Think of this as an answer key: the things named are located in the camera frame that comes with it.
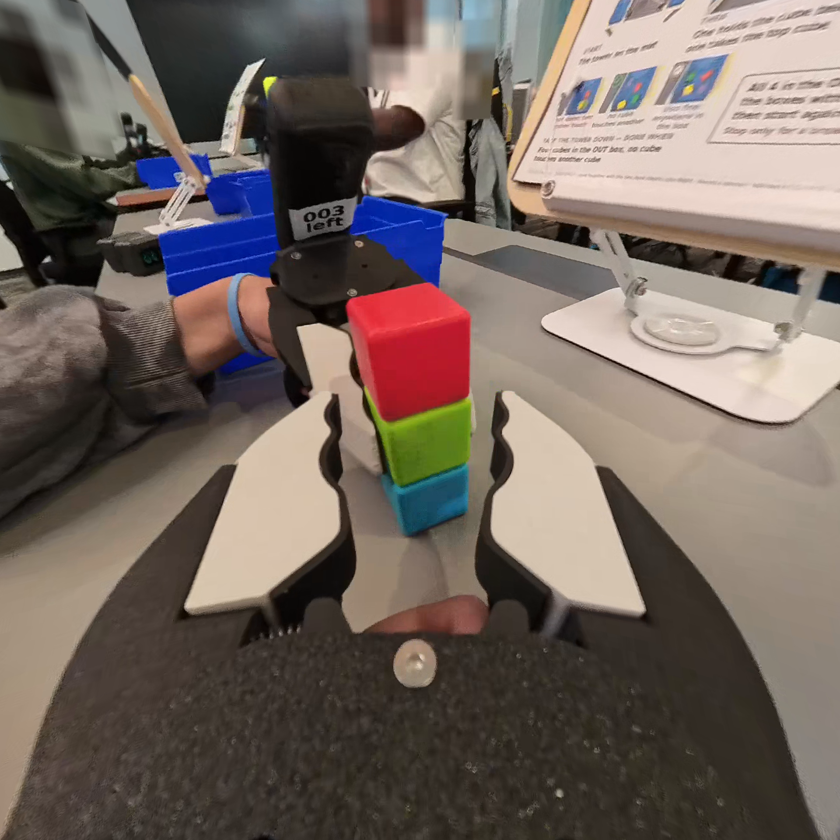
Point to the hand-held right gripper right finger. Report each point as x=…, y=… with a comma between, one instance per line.
x=564, y=518

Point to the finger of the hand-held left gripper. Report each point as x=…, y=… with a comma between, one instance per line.
x=328, y=361
x=470, y=413

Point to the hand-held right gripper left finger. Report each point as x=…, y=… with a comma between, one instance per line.
x=275, y=518

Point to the green cube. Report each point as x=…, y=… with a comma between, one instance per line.
x=426, y=439

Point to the red cube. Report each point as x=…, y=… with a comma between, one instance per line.
x=413, y=348

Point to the cyan cube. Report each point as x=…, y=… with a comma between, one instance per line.
x=430, y=502

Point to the blue plastic bin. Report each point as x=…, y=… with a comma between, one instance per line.
x=164, y=172
x=236, y=193
x=216, y=256

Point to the person's left forearm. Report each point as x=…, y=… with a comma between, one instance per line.
x=79, y=380

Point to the grey wood-edged desk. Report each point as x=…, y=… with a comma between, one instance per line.
x=124, y=289

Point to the person's left hand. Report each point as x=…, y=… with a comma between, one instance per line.
x=262, y=321

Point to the blue wristband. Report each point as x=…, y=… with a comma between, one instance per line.
x=239, y=315

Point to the black screen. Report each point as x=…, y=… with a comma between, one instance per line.
x=197, y=65

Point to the grey jacket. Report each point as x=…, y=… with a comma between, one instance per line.
x=489, y=170

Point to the black device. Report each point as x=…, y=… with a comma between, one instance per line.
x=128, y=253

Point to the printed instruction sheet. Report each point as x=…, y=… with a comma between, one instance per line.
x=689, y=131

